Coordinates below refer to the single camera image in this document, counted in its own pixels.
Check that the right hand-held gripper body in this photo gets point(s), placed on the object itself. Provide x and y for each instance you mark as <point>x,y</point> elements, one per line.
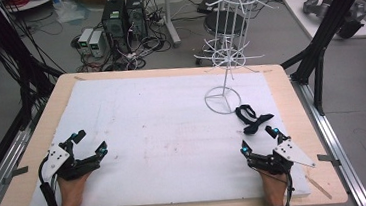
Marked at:
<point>291,153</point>

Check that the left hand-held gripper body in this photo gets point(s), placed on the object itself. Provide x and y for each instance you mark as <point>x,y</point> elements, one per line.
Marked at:
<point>58,159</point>

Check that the person's right hand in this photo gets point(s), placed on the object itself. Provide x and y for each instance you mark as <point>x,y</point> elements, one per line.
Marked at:
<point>273,185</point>

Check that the person's left hand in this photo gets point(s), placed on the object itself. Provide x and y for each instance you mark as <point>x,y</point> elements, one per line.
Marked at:
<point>71,193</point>

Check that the grey metal clip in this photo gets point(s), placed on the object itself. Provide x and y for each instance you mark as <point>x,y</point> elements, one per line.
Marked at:
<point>328,160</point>
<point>16,173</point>

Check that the thin wooden stick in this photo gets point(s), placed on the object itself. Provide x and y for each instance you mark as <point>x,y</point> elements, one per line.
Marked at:
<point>319,187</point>

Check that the white foam mat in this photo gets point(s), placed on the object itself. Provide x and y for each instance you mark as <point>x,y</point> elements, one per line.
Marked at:
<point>161,141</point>

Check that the white bench power supply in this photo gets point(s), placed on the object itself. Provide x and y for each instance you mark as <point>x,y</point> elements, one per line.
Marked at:
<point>96,43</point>
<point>85,41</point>

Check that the white floor board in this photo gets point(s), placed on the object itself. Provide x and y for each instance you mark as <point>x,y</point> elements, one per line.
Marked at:
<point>317,21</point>

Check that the black round stool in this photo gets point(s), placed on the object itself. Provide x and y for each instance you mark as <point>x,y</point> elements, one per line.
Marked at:
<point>224,22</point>

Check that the black computer tower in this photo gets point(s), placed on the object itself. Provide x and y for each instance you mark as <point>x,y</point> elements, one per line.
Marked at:
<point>115,20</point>
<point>136,13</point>

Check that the clear plastic bag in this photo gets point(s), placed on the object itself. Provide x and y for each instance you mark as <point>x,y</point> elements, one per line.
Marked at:
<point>69,9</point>

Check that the round white table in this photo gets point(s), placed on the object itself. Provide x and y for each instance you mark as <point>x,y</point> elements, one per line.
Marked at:
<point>31,2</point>

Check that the grey metal stand leg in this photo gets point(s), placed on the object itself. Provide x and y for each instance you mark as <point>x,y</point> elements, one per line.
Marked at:
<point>171,20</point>

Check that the aluminium side rail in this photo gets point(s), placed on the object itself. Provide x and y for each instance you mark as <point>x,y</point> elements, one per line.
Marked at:
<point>5,165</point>
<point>335,143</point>

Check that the black metal frame post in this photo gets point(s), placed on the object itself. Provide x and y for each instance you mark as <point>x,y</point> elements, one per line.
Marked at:
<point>16,54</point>
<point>328,26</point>

